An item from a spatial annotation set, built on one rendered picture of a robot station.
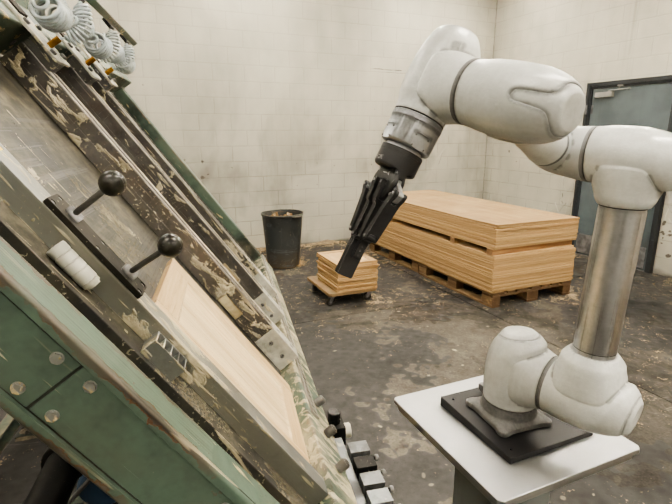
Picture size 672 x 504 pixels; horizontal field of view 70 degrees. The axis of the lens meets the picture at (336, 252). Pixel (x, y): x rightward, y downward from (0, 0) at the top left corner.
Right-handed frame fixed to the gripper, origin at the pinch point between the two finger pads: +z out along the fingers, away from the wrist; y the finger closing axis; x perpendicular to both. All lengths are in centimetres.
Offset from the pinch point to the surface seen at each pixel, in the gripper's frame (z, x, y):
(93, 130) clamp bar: 3, -49, -62
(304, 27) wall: -191, 88, -579
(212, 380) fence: 29.3, -12.9, -1.6
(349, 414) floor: 101, 120, -149
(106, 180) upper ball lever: 3.7, -39.9, -0.1
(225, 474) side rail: 29.3, -14.1, 22.4
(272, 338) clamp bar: 38, 16, -54
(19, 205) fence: 13, -49, -6
